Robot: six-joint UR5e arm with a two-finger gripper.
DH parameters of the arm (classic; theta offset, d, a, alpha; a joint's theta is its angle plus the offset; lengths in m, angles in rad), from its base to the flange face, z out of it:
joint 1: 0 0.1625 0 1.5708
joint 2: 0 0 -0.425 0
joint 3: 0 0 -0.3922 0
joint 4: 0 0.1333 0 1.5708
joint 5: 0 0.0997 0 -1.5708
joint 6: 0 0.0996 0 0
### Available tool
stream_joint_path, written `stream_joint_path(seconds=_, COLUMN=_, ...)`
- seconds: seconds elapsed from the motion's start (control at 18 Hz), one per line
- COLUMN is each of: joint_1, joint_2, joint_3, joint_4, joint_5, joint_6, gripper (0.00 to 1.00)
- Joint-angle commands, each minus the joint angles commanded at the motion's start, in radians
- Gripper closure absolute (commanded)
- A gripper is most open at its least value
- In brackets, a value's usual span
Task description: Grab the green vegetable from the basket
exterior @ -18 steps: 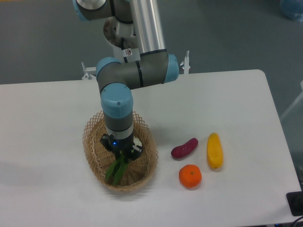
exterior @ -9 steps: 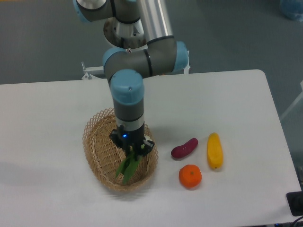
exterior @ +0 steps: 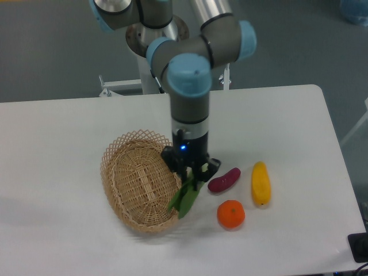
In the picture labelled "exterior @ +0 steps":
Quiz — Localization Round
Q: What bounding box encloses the blue plastic bag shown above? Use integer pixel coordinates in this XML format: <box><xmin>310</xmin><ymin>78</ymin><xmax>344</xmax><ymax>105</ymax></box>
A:
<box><xmin>339</xmin><ymin>0</ymin><xmax>367</xmax><ymax>27</ymax></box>

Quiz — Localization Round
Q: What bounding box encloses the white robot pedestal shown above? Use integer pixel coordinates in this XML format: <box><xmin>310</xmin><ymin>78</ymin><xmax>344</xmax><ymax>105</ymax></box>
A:
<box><xmin>136</xmin><ymin>55</ymin><xmax>164</xmax><ymax>95</ymax></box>

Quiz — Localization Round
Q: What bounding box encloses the orange mandarin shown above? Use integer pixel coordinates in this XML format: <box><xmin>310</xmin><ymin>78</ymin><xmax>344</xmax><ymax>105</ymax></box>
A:
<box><xmin>217</xmin><ymin>200</ymin><xmax>246</xmax><ymax>229</ymax></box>

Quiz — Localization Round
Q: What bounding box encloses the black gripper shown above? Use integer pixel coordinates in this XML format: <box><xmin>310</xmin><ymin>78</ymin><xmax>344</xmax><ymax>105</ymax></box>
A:
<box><xmin>160</xmin><ymin>130</ymin><xmax>221</xmax><ymax>191</ymax></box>

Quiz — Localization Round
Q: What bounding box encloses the purple sweet potato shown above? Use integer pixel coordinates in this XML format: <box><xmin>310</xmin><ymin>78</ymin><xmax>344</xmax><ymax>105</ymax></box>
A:
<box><xmin>208</xmin><ymin>167</ymin><xmax>241</xmax><ymax>193</ymax></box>

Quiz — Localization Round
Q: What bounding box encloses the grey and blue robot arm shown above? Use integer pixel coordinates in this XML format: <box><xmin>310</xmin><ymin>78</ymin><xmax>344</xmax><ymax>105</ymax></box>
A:
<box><xmin>90</xmin><ymin>1</ymin><xmax>257</xmax><ymax>183</ymax></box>

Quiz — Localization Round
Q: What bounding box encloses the black device at table edge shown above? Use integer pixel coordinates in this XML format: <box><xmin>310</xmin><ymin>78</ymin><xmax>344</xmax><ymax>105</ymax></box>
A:
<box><xmin>347</xmin><ymin>232</ymin><xmax>367</xmax><ymax>263</ymax></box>

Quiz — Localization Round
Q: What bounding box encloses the green bok choy vegetable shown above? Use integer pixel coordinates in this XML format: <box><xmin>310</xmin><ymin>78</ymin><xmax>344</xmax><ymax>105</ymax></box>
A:
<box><xmin>167</xmin><ymin>169</ymin><xmax>205</xmax><ymax>219</ymax></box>

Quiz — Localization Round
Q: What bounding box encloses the yellow corn cob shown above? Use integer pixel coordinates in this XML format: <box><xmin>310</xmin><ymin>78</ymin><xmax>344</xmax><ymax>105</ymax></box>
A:
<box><xmin>251</xmin><ymin>162</ymin><xmax>271</xmax><ymax>205</ymax></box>

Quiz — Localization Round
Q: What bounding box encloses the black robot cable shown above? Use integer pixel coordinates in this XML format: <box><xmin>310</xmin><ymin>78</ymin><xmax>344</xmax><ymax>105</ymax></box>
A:
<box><xmin>149</xmin><ymin>68</ymin><xmax>166</xmax><ymax>95</ymax></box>

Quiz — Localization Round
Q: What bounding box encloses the woven wicker basket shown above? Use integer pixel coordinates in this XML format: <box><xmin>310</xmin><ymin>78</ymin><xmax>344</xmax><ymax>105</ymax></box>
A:
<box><xmin>100</xmin><ymin>129</ymin><xmax>181</xmax><ymax>233</ymax></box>

